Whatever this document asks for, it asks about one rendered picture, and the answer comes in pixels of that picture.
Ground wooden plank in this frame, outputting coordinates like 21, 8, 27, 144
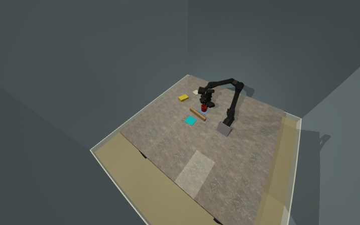
190, 107, 206, 121

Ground red cup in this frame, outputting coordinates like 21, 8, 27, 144
201, 104, 207, 112

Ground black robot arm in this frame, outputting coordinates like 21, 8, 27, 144
198, 78, 244, 127

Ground yellow rectangular block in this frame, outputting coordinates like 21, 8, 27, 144
178, 94, 189, 102

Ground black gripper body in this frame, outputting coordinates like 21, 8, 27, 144
201, 94, 215, 108

